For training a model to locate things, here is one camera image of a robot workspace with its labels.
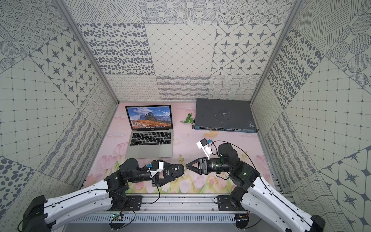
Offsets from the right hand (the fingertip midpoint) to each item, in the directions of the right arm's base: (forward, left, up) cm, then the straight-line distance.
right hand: (188, 167), depth 63 cm
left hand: (+2, +7, -2) cm, 8 cm away
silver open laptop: (+31, +29, -22) cm, 48 cm away
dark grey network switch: (+47, -28, -19) cm, 58 cm away
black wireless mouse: (-1, +7, -1) cm, 7 cm away
